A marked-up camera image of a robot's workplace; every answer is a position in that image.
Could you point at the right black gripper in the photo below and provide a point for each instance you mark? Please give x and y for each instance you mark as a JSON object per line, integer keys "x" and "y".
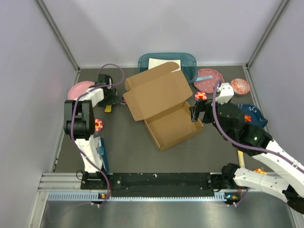
{"x": 201, "y": 106}

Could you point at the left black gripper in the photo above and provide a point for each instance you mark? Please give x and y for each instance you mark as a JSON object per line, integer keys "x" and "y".
{"x": 113, "y": 99}

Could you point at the brown cardboard box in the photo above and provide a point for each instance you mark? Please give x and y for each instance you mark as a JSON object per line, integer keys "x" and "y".
{"x": 158, "y": 97}

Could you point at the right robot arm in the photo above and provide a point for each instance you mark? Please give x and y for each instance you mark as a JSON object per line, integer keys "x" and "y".
{"x": 229, "y": 120}

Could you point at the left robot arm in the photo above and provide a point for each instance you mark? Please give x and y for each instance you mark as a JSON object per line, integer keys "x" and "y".
{"x": 80, "y": 123}

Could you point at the yellow bone toy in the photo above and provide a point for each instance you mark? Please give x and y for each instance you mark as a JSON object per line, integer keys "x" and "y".
{"x": 108, "y": 109}

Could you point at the pink smiling flower toy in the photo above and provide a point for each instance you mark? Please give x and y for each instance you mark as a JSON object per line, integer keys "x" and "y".
{"x": 200, "y": 96}

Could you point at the pink dotted plate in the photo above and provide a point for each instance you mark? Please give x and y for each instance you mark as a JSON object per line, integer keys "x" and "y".
{"x": 207, "y": 86}

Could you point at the pink round plate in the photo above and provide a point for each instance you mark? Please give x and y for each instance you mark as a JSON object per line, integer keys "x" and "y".
{"x": 78, "y": 89}

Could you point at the light blue marker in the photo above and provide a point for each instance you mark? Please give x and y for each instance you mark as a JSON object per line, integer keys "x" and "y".
{"x": 202, "y": 78}

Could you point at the teal plastic bin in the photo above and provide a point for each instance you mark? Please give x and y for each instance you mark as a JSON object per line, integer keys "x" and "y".
{"x": 187, "y": 63}

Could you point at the blue packaged item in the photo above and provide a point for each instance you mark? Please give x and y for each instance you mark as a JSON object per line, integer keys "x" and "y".
{"x": 101, "y": 150}

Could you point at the red patterned bowl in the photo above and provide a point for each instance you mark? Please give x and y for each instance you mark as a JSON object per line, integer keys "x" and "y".
{"x": 240, "y": 86}

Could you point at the small orange toy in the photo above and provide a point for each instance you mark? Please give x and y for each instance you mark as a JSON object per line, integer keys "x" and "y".
{"x": 247, "y": 118}

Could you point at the white paper sheet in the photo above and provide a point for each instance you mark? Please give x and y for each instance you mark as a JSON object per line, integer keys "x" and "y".
{"x": 153, "y": 62}

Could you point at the wooden stick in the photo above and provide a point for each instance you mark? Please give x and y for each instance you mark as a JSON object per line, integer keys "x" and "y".
{"x": 241, "y": 158}

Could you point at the dark blue leaf dish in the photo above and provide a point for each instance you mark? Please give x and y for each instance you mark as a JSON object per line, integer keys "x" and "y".
{"x": 256, "y": 116}

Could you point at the orange flower toy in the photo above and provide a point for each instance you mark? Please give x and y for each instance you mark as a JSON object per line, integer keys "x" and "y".
{"x": 261, "y": 171}

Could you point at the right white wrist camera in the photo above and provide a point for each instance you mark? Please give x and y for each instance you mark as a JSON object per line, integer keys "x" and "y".
{"x": 224, "y": 93}

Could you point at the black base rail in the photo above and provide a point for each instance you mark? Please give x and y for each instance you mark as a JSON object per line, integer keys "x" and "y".
{"x": 167, "y": 184}

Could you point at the grey slotted cable duct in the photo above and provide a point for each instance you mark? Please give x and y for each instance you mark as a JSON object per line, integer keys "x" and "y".
{"x": 98, "y": 197}

